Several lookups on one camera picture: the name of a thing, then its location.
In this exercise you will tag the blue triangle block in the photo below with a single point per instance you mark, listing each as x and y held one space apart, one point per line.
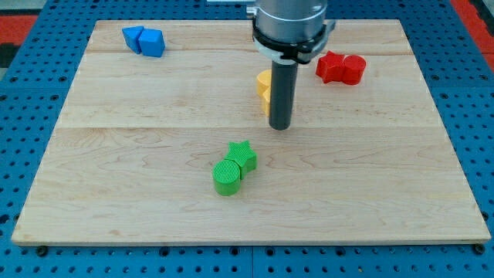
131 37

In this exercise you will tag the light wooden board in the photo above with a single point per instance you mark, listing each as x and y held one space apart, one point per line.
130 160

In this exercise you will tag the yellow lower block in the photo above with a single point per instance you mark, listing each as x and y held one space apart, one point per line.
265 98

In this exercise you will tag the green star block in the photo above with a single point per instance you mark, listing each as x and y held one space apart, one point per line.
242 154

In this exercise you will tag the green cylinder block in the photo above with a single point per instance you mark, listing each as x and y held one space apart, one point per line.
226 177

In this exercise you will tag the red star block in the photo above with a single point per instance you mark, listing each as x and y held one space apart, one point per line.
330 67

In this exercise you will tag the yellow round block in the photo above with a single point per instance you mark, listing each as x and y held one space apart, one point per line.
263 81

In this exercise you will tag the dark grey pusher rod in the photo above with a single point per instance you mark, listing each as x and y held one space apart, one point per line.
283 85

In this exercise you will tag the blue cube block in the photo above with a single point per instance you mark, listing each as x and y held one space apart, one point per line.
151 42

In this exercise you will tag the red cylinder block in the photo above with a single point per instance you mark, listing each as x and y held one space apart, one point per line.
353 69

